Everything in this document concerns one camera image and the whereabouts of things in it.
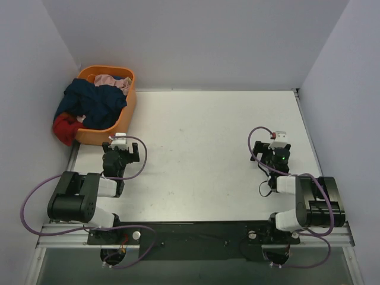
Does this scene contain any pink t shirt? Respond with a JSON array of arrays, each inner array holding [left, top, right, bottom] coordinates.
[[94, 74, 132, 96]]

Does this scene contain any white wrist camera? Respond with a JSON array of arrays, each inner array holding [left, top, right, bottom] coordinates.
[[268, 131, 288, 149], [109, 133, 128, 150]]

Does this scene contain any navy blue t shirt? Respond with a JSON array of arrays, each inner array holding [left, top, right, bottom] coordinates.
[[55, 78, 127, 130]]

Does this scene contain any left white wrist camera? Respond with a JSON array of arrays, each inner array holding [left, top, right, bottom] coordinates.
[[109, 133, 128, 150]]

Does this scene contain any red t shirt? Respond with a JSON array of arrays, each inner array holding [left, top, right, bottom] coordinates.
[[52, 112, 84, 147]]

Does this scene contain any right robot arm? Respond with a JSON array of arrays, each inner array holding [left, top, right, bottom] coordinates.
[[251, 141, 346, 243]]

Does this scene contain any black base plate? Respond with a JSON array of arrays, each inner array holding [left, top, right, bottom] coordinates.
[[87, 221, 300, 264]]

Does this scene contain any black cable loop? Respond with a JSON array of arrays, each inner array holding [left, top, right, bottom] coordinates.
[[256, 164, 278, 198]]

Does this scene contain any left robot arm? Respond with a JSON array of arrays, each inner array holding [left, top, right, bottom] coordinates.
[[47, 138, 140, 245]]

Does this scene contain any orange plastic laundry basket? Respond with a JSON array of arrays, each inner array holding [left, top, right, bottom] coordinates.
[[74, 65, 137, 145]]

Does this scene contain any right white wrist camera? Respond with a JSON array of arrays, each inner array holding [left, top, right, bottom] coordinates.
[[268, 131, 288, 149]]

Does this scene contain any aluminium frame rail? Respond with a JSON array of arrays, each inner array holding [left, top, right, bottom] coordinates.
[[37, 223, 354, 249]]

